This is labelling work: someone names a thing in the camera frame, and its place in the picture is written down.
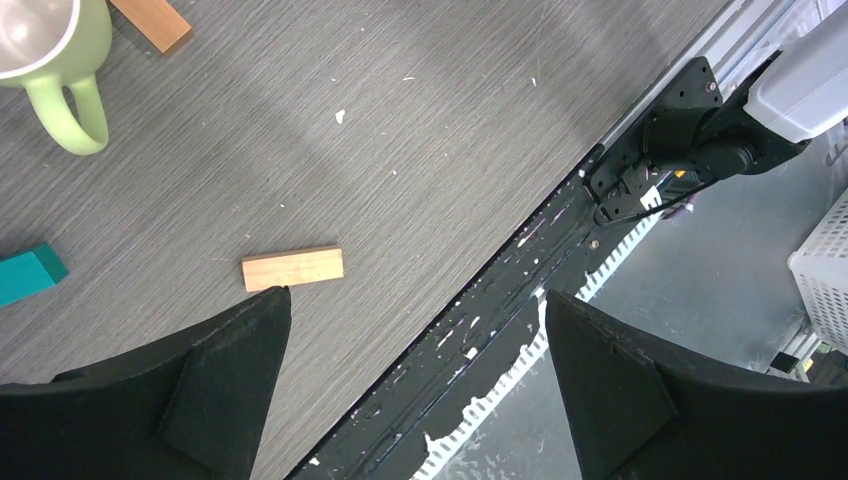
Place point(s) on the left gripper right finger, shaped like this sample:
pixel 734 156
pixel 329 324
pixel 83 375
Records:
pixel 641 407

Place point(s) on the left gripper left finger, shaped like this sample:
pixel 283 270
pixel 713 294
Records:
pixel 191 405

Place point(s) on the light green mug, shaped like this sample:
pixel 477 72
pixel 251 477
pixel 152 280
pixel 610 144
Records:
pixel 52 50

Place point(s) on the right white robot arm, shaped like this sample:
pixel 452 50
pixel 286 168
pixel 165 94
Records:
pixel 794 96

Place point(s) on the long light wooden block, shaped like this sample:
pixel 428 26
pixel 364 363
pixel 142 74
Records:
pixel 292 268

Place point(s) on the teal block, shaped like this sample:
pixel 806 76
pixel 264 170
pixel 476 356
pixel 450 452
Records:
pixel 30 272

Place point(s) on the white plastic crate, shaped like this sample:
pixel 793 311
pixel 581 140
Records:
pixel 819 268

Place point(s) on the small brown wooden block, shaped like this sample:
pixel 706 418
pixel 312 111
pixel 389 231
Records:
pixel 158 21

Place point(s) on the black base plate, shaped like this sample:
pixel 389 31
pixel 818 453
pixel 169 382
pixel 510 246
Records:
pixel 412 421

